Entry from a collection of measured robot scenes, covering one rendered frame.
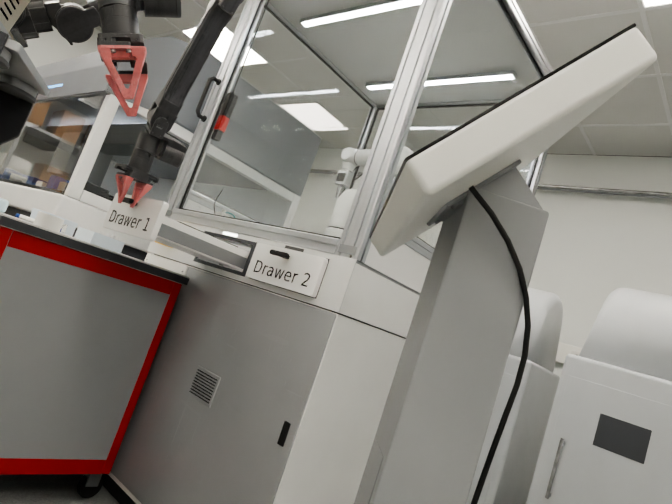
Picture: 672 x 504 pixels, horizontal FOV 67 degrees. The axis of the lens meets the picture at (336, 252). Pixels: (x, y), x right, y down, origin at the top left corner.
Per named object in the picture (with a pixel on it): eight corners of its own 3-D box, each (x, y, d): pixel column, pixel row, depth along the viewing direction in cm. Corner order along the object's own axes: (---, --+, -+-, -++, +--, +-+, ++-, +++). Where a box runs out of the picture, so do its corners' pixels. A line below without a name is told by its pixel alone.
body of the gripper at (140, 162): (157, 185, 141) (166, 160, 142) (123, 170, 134) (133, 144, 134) (146, 183, 145) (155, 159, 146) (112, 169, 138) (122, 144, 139)
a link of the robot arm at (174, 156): (153, 106, 141) (158, 115, 134) (191, 125, 148) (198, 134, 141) (135, 144, 144) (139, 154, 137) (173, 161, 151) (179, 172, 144)
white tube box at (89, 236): (90, 243, 160) (94, 231, 161) (73, 237, 164) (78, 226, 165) (120, 253, 171) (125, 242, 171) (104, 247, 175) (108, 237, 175)
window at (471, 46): (377, 212, 138) (468, -59, 150) (375, 211, 139) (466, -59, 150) (497, 293, 202) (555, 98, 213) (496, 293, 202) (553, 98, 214)
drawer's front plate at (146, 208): (148, 240, 133) (164, 201, 134) (101, 226, 152) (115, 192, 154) (154, 242, 134) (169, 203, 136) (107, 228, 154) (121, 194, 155)
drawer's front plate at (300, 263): (311, 296, 135) (325, 257, 137) (245, 276, 155) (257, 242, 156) (315, 298, 136) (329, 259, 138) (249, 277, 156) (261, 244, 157)
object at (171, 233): (153, 236, 135) (162, 214, 136) (111, 224, 153) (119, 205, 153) (261, 277, 165) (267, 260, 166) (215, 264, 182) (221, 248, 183)
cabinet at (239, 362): (230, 642, 118) (340, 313, 129) (64, 455, 187) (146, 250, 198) (426, 578, 188) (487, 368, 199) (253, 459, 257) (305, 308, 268)
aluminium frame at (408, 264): (355, 258, 132) (471, -85, 146) (160, 216, 200) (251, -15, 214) (495, 332, 202) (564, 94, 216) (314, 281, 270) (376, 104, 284)
